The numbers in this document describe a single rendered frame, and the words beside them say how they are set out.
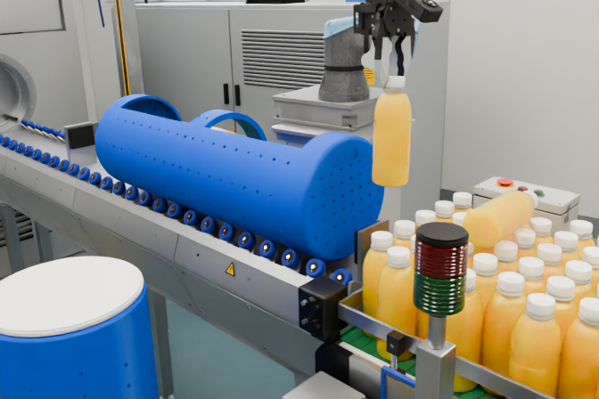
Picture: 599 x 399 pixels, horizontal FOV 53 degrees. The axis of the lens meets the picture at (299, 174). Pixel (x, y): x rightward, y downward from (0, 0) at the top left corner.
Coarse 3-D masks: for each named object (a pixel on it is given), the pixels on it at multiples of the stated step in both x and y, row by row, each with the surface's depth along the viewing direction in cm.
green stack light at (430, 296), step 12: (420, 276) 73; (420, 288) 73; (432, 288) 72; (444, 288) 71; (456, 288) 72; (420, 300) 73; (432, 300) 72; (444, 300) 72; (456, 300) 72; (432, 312) 73; (444, 312) 72; (456, 312) 73
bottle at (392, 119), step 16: (384, 96) 110; (400, 96) 109; (384, 112) 109; (400, 112) 109; (384, 128) 110; (400, 128) 110; (384, 144) 111; (400, 144) 110; (384, 160) 111; (400, 160) 111; (384, 176) 112; (400, 176) 112
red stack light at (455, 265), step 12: (420, 240) 72; (468, 240) 72; (420, 252) 72; (432, 252) 70; (444, 252) 70; (456, 252) 70; (468, 252) 72; (420, 264) 72; (432, 264) 71; (444, 264) 70; (456, 264) 71; (432, 276) 71; (444, 276) 71; (456, 276) 71
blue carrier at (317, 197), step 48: (144, 96) 183; (96, 144) 180; (144, 144) 162; (192, 144) 149; (240, 144) 139; (336, 144) 126; (192, 192) 150; (240, 192) 135; (288, 192) 125; (336, 192) 129; (288, 240) 131; (336, 240) 132
